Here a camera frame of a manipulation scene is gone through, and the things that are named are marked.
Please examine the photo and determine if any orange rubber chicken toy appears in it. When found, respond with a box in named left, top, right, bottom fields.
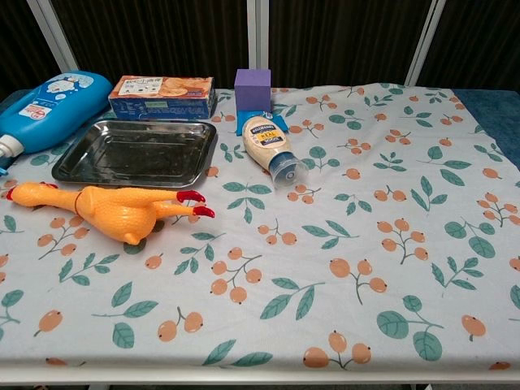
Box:
left=6, top=181, right=216, bottom=246

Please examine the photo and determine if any stainless steel tray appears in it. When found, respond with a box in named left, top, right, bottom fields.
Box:
left=51, top=119, right=218, bottom=189

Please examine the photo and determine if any mayonnaise squeeze bottle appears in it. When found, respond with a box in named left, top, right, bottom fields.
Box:
left=242, top=115, right=310, bottom=190

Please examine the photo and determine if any blue snack packet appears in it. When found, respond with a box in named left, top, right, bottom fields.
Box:
left=232, top=108, right=290, bottom=135

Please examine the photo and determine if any floral leaf print tablecloth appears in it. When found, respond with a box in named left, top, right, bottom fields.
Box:
left=0, top=83, right=520, bottom=373

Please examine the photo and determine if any purple cube block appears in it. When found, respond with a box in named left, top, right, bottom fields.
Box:
left=234, top=68, right=272, bottom=113

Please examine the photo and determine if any orange biscuit box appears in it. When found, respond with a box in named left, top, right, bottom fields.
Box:
left=107, top=76, right=217, bottom=121

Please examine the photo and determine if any dark ribbed partition panel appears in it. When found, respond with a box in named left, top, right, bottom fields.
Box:
left=52, top=0, right=261, bottom=90
left=259, top=0, right=436, bottom=89
left=405, top=0, right=520, bottom=93
left=0, top=0, right=78, bottom=102

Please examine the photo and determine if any blue detergent bottle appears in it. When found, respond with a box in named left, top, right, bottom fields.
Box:
left=0, top=71, right=114, bottom=176

